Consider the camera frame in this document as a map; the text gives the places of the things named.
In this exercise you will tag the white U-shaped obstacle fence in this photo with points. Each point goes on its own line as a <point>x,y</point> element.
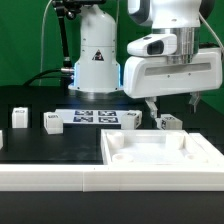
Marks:
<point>104,177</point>

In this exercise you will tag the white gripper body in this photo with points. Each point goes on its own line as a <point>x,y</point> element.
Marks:
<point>153,77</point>

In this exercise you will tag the white square tabletop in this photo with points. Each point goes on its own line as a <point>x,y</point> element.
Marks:
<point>151,147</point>

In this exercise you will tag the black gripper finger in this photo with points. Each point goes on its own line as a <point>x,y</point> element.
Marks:
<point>151,103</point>
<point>194,100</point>

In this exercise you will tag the white sheet with tags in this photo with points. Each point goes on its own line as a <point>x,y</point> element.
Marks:
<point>80,116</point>

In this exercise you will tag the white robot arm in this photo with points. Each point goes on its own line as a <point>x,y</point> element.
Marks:
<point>168,61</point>

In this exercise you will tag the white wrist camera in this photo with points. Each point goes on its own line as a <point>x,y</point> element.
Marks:
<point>153,45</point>

